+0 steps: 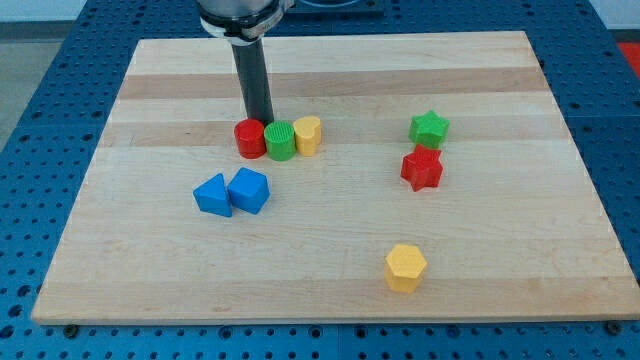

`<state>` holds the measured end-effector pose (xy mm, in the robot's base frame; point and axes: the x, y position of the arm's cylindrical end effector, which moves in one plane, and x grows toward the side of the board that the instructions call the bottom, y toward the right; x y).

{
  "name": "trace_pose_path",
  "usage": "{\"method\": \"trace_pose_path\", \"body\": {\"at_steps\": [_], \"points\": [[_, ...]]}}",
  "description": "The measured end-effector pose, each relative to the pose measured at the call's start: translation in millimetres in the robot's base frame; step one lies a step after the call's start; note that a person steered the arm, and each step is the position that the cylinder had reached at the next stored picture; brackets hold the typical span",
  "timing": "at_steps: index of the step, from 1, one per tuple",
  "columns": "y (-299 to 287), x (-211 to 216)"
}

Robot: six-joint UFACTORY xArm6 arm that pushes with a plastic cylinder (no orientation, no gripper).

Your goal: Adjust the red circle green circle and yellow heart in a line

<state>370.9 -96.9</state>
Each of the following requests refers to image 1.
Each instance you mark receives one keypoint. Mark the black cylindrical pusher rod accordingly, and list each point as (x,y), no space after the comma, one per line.
(254,82)

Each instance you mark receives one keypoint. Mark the red circle block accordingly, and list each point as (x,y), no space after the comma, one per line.
(249,135)

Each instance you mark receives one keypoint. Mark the green circle block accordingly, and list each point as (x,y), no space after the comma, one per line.
(280,140)

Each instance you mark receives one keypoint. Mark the yellow heart block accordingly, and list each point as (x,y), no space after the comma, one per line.
(308,135)

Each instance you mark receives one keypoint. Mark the blue pentagon block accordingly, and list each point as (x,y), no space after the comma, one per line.
(249,190)

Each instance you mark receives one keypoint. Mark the blue triangle block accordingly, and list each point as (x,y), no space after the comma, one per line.
(212,197)

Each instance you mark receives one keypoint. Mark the green star block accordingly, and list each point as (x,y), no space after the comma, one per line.
(429,130)

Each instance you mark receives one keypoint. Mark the light wooden board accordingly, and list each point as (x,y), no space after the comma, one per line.
(515,231)

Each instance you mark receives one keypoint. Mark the red star block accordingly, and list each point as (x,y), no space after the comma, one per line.
(422,168)

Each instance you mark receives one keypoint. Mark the yellow hexagon block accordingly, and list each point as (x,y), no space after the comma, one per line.
(404,268)

